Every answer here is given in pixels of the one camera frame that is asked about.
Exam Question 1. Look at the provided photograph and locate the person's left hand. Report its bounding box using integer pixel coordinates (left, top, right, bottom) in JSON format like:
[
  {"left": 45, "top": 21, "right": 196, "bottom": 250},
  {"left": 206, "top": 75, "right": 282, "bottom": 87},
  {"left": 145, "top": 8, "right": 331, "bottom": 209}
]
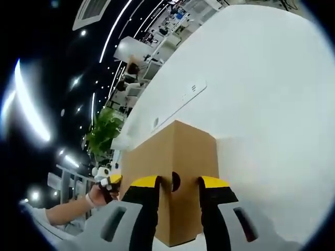
[{"left": 87, "top": 182, "right": 118, "bottom": 209}]

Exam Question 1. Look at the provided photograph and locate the ceiling air vent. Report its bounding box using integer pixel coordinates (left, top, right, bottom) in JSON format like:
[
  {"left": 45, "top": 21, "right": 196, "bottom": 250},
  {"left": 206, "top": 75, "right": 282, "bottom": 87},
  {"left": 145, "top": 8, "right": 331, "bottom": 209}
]
[{"left": 72, "top": 0, "right": 110, "bottom": 31}]

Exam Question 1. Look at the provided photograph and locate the brown cardboard shoe box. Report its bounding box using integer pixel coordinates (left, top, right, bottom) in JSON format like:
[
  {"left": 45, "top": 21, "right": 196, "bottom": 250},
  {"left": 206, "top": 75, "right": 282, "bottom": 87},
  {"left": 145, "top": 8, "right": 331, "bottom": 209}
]
[{"left": 120, "top": 120, "right": 219, "bottom": 248}]

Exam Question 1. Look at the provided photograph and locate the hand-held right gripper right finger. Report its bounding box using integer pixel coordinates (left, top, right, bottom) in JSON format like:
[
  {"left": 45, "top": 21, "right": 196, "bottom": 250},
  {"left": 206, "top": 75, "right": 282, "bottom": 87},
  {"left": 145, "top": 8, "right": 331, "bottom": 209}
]
[{"left": 197, "top": 176, "right": 274, "bottom": 251}]

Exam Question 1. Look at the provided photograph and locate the green potted plant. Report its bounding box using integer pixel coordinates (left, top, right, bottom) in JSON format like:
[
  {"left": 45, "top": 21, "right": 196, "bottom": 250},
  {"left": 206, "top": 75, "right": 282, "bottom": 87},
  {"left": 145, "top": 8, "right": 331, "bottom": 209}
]
[{"left": 85, "top": 108, "right": 131, "bottom": 159}]

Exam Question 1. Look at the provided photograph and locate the white square pillar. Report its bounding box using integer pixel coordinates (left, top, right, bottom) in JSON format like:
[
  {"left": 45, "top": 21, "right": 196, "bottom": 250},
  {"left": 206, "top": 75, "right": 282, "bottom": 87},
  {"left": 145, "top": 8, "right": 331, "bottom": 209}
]
[{"left": 114, "top": 36, "right": 158, "bottom": 66}]

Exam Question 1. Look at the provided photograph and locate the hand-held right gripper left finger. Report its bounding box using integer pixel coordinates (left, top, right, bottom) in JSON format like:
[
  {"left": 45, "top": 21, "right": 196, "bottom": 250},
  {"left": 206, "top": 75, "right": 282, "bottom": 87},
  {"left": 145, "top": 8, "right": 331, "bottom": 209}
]
[{"left": 85, "top": 175, "right": 161, "bottom": 251}]

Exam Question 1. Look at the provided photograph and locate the person's white shirt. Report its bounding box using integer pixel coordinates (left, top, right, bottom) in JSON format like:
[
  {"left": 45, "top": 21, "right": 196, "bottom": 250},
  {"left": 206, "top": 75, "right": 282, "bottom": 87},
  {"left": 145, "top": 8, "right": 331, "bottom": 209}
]
[{"left": 19, "top": 202, "right": 87, "bottom": 251}]

